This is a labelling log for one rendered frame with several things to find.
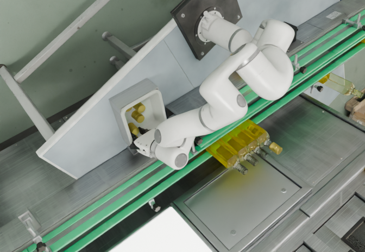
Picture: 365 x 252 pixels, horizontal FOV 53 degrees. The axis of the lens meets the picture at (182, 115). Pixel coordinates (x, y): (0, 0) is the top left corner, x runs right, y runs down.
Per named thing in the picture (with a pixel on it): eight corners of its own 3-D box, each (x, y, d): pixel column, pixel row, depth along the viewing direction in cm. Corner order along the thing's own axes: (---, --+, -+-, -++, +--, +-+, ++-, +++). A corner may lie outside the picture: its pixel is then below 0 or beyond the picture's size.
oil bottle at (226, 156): (198, 144, 160) (232, 173, 147) (197, 136, 156) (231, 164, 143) (208, 138, 162) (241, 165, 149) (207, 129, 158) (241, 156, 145)
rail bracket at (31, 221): (25, 222, 133) (48, 269, 119) (4, 197, 122) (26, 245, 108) (37, 215, 135) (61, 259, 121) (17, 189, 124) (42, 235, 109)
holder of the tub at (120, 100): (125, 147, 152) (135, 158, 147) (108, 98, 133) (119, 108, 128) (158, 127, 158) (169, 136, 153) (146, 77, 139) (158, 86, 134)
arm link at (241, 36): (223, 52, 131) (256, 70, 121) (240, 18, 127) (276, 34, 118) (237, 57, 138) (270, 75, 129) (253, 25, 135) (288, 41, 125)
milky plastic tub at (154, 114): (123, 140, 148) (133, 152, 142) (108, 99, 132) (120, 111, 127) (157, 119, 154) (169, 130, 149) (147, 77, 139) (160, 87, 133)
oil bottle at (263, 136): (227, 124, 166) (262, 150, 153) (227, 115, 163) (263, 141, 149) (236, 118, 169) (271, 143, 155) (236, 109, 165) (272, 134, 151)
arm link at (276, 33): (250, 66, 109) (276, 16, 104) (241, 56, 132) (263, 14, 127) (278, 80, 109) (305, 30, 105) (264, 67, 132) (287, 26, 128)
